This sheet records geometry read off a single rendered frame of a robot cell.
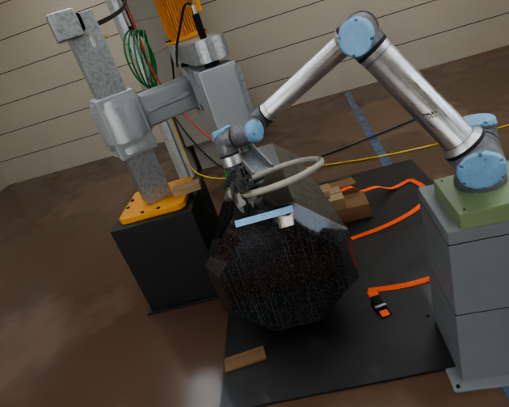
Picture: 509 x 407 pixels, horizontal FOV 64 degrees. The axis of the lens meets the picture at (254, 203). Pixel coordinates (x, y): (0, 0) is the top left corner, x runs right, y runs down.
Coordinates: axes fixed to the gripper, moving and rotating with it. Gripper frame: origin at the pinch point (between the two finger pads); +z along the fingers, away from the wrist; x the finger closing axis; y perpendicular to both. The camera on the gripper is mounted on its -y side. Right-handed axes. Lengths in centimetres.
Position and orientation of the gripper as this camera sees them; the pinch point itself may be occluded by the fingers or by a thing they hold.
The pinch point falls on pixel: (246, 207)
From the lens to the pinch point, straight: 182.8
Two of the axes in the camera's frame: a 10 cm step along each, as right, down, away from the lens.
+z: 3.4, 9.1, 2.3
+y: 6.5, -0.5, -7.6
